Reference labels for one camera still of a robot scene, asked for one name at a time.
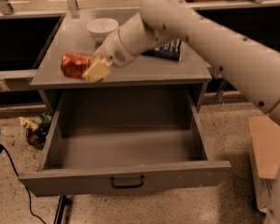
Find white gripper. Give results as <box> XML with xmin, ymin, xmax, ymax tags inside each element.
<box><xmin>82</xmin><ymin>30</ymin><xmax>135</xmax><ymax>83</ymax></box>

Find crushed red coke can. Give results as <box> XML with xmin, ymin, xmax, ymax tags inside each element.
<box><xmin>61</xmin><ymin>52</ymin><xmax>94</xmax><ymax>79</ymax></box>

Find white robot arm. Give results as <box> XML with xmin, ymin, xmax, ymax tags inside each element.
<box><xmin>82</xmin><ymin>0</ymin><xmax>280</xmax><ymax>126</ymax></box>

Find grey cabinet with top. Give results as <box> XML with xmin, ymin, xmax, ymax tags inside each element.
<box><xmin>29</xmin><ymin>7</ymin><xmax>213</xmax><ymax>114</ymax></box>

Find open grey top drawer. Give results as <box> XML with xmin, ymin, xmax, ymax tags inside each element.
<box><xmin>20</xmin><ymin>88</ymin><xmax>231</xmax><ymax>196</ymax></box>

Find white ceramic bowl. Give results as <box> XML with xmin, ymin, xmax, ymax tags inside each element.
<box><xmin>87</xmin><ymin>18</ymin><xmax>119</xmax><ymax>43</ymax></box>

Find dark blue chip bag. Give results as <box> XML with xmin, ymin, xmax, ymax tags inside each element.
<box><xmin>144</xmin><ymin>39</ymin><xmax>182</xmax><ymax>61</ymax></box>

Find crumpled snack bags on floor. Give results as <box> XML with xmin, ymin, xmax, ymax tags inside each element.
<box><xmin>19</xmin><ymin>112</ymin><xmax>52</xmax><ymax>149</ymax></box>

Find black stand leg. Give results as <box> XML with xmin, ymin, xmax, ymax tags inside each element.
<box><xmin>53</xmin><ymin>195</ymin><xmax>72</xmax><ymax>224</ymax></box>

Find cardboard box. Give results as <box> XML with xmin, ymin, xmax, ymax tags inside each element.
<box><xmin>248</xmin><ymin>116</ymin><xmax>280</xmax><ymax>213</ymax></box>

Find black drawer handle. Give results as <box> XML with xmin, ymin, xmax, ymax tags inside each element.
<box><xmin>110</xmin><ymin>175</ymin><xmax>145</xmax><ymax>189</ymax></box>

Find black cable on floor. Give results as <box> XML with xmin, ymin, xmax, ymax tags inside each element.
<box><xmin>0</xmin><ymin>144</ymin><xmax>48</xmax><ymax>224</ymax></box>

